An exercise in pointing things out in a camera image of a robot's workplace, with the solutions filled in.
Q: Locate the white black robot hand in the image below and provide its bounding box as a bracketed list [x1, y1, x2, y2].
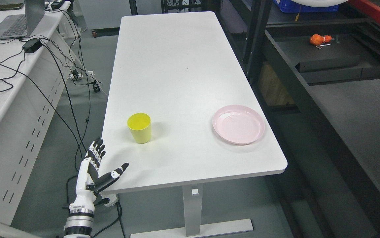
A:
[69, 137, 129, 211]

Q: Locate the yellow plastic cup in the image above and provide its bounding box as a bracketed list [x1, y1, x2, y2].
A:
[127, 113, 152, 144]

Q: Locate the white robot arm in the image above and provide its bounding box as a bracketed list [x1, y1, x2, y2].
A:
[63, 203, 95, 238]

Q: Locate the black metal shelf rack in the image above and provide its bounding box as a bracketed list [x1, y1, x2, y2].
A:
[203, 0, 380, 238]

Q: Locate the orange toy on shelf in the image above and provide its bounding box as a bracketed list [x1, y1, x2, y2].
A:
[309, 34, 333, 49]

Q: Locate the white power strip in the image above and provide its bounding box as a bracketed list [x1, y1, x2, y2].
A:
[68, 69, 95, 80]

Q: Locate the white standing desk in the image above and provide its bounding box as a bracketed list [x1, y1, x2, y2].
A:
[100, 12, 288, 238]

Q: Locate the white side desk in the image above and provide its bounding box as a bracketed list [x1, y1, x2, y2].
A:
[0, 10, 77, 225]

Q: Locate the black power adapter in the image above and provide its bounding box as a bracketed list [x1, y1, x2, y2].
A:
[22, 39, 43, 53]

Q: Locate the pink plastic plate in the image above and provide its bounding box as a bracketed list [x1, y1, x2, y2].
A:
[212, 104, 265, 145]

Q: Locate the grey laptop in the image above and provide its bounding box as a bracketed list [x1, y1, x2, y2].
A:
[0, 0, 45, 40]

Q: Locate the black smartphone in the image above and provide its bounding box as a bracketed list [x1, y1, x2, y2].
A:
[0, 3, 24, 12]

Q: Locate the blue plastic crate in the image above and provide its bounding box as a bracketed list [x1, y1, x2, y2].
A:
[273, 0, 339, 13]

